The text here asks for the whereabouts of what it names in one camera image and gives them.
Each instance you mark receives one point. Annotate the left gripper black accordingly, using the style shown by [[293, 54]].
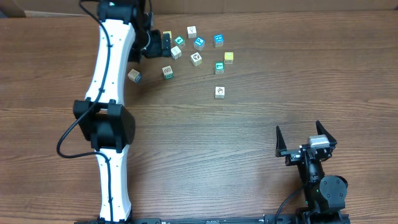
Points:
[[157, 49]]

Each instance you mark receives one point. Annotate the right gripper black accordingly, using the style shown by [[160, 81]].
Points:
[[293, 155]]

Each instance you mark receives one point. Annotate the white block green edge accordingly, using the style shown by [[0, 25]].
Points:
[[168, 72]]

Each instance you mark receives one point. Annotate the white block blue edge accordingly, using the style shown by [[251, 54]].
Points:
[[134, 75]]

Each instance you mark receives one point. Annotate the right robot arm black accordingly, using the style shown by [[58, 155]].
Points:
[[324, 194]]

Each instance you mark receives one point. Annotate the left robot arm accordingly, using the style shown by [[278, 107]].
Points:
[[126, 34]]

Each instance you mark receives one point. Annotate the white block blue side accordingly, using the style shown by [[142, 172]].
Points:
[[176, 52]]

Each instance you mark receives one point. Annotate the yellow top block rear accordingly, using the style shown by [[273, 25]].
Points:
[[168, 32]]

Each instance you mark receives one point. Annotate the yellow block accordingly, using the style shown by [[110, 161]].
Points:
[[168, 32], [228, 57]]

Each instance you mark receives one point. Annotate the small green top block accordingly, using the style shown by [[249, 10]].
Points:
[[179, 41]]

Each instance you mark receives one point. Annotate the white top block rear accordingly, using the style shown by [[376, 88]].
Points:
[[192, 32]]

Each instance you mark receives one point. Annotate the white block animal picture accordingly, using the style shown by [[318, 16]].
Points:
[[196, 59]]

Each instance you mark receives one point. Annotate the blue P block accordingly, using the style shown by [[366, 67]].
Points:
[[199, 43]]

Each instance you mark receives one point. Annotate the blue top block right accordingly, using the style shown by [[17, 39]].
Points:
[[218, 40]]

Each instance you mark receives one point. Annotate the green top block right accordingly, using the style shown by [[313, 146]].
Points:
[[219, 67]]

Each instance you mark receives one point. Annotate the yellow top block right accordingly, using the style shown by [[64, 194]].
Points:
[[228, 57]]

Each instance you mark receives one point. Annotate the white block monkey picture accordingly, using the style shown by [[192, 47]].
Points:
[[219, 92]]

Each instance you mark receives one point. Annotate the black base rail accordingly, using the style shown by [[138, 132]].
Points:
[[266, 219]]

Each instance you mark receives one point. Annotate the cardboard back wall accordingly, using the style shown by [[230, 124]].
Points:
[[22, 8]]

